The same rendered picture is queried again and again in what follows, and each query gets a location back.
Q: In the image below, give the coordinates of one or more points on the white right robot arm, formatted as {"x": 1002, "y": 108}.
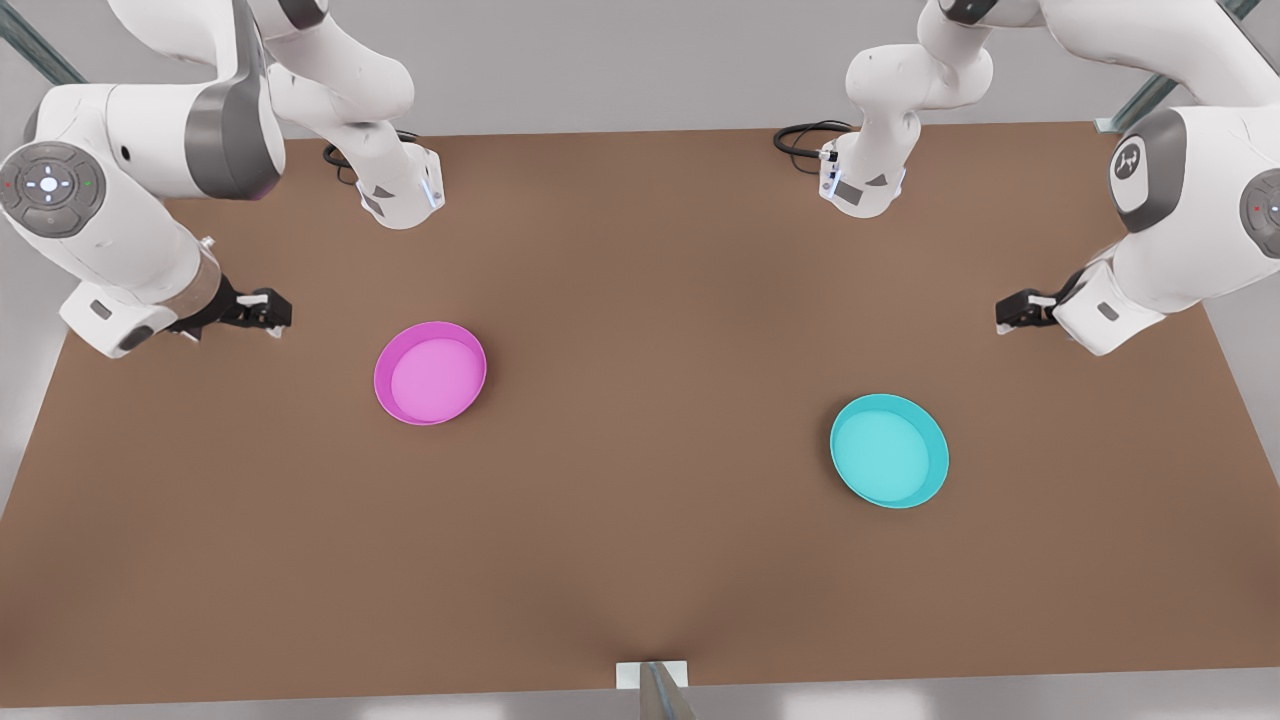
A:
{"x": 120, "y": 150}

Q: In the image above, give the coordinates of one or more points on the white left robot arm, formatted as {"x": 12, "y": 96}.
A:
{"x": 1190, "y": 200}

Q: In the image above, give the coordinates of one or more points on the pink plate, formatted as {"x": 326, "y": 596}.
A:
{"x": 430, "y": 374}

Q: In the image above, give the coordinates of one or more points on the blue plate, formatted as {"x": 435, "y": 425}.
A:
{"x": 888, "y": 451}

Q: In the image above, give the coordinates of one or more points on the silver frame post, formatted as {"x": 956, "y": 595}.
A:
{"x": 655, "y": 690}
{"x": 40, "y": 50}
{"x": 1150, "y": 95}

